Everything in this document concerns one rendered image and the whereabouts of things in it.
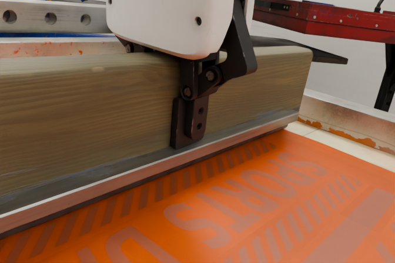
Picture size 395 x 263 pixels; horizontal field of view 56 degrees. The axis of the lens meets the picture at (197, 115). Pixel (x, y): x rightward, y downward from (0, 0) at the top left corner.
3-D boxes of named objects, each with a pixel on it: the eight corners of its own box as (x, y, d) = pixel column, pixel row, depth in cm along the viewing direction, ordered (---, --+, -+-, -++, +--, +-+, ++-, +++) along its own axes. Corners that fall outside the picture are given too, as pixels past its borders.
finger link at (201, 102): (174, 58, 24) (168, 147, 27) (211, 70, 23) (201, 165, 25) (206, 53, 27) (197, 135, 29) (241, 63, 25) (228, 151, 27)
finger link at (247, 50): (197, -55, 22) (158, 14, 26) (277, 37, 20) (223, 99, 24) (210, -53, 23) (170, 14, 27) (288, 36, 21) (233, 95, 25)
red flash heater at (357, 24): (357, 34, 170) (365, 7, 166) (448, 54, 130) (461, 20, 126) (238, 20, 150) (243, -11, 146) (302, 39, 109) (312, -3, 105)
